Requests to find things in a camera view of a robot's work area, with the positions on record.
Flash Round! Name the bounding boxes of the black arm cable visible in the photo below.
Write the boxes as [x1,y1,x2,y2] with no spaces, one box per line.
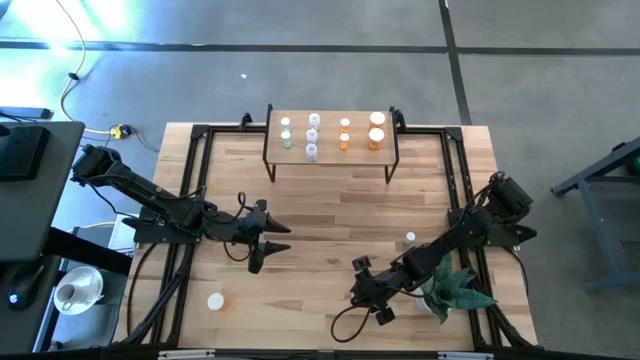
[330,304,374,345]
[199,191,254,263]

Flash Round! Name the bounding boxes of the black cable bundle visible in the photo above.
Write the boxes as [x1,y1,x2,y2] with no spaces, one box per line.
[479,299,531,347]
[117,242,196,346]

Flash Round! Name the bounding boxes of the grey side stand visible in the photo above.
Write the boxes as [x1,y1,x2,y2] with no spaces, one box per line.
[32,257,130,351]

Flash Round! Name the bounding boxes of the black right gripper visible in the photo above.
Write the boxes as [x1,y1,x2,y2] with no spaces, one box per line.
[349,254,416,326]

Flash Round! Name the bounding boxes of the silver aluminium extrusion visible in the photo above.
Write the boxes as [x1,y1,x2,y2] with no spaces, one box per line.
[437,351,495,360]
[158,349,216,360]

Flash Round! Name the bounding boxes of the black computer mouse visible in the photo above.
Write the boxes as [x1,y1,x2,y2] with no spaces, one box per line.
[5,264,46,312]

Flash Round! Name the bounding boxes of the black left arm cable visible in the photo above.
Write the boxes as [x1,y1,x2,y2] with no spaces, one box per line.
[199,191,254,263]

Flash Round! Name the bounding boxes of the black desk crossbar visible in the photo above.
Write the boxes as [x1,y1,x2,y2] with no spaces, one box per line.
[47,227,134,276]

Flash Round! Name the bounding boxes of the white cup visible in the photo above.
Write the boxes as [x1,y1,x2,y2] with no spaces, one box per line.
[53,282,79,311]

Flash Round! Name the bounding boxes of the grey desk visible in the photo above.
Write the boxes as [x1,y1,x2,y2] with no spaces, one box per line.
[0,119,87,354]

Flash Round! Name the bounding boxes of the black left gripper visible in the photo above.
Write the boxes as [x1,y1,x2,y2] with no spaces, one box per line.
[229,199,293,275]

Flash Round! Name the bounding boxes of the wooden shelf black legs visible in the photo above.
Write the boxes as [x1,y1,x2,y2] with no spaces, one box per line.
[262,103,407,185]

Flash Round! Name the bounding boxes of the grey metal table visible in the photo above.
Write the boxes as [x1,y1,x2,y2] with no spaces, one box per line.
[549,134,640,294]

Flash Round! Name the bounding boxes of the black flat desk device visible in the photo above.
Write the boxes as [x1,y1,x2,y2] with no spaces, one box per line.
[0,124,51,182]

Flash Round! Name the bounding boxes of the white box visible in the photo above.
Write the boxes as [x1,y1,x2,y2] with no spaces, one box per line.
[107,213,141,256]

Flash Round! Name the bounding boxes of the potted snake plant white pot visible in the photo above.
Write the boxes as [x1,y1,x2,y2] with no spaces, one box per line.
[413,249,498,325]

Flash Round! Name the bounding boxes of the pale floor cable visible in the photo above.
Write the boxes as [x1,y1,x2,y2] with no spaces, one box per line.
[53,0,115,136]

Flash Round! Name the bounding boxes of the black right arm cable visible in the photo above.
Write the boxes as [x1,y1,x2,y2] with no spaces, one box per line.
[330,304,374,345]

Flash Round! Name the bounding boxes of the black slim bar device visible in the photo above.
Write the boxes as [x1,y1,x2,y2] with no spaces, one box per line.
[0,105,54,121]

